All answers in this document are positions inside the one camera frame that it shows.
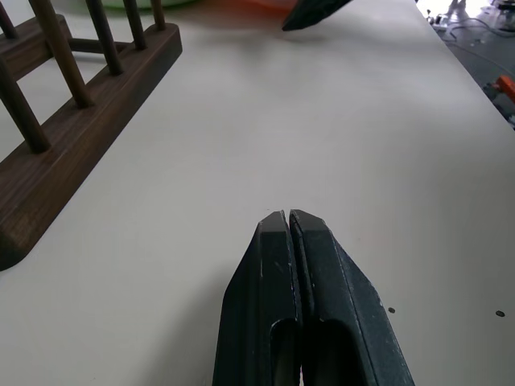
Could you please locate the green plate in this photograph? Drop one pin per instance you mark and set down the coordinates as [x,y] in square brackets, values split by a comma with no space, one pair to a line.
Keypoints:
[171,2]

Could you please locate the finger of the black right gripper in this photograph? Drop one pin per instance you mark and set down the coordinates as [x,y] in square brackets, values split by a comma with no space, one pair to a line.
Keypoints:
[311,15]

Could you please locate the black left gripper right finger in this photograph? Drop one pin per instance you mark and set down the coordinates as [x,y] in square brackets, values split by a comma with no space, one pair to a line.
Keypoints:
[346,313]

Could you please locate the orange clamp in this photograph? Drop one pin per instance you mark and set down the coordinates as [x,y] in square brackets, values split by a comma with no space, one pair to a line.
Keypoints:
[506,86]

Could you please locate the pink plate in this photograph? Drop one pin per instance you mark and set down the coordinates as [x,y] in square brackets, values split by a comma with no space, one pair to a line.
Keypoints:
[269,3]

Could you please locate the dark wooden dish rack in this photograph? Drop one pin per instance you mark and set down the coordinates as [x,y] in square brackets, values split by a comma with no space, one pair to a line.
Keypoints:
[76,116]

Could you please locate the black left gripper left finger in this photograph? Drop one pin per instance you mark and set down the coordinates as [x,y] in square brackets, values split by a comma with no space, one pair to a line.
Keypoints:
[257,305]

